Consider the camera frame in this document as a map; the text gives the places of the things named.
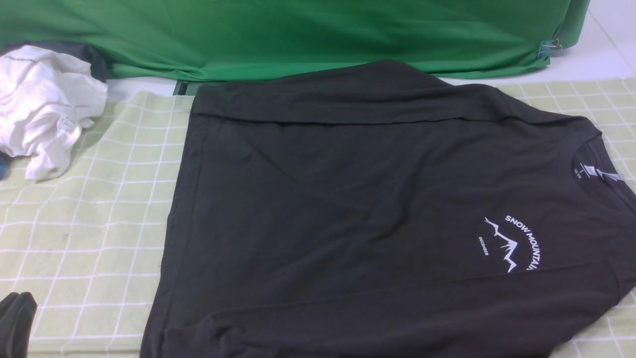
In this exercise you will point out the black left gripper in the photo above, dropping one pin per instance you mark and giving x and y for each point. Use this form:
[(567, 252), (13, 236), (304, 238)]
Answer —
[(17, 312)]

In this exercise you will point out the dark gray long-sleeve top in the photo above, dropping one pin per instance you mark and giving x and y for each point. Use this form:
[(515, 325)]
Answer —
[(376, 211)]

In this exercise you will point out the light green checkered cloth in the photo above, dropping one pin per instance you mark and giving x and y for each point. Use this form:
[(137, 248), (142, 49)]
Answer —
[(89, 245)]

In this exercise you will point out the blue object at edge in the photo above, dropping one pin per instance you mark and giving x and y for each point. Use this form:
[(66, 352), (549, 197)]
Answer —
[(3, 168)]

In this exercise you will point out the white crumpled t-shirt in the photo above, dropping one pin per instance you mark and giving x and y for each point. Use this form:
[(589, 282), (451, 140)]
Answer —
[(46, 100)]

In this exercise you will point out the dark gray garment under shirt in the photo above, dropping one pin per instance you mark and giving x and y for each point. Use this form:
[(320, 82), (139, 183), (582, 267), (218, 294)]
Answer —
[(85, 52)]

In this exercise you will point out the green backdrop cloth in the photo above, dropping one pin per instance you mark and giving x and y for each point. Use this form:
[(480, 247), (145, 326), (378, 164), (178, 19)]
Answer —
[(215, 40)]

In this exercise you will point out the teal binder clip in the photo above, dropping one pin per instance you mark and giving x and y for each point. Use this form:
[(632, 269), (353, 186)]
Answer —
[(549, 48)]

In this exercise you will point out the dark green metal bracket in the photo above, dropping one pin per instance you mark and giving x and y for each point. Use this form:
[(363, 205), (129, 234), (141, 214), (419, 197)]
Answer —
[(185, 88)]

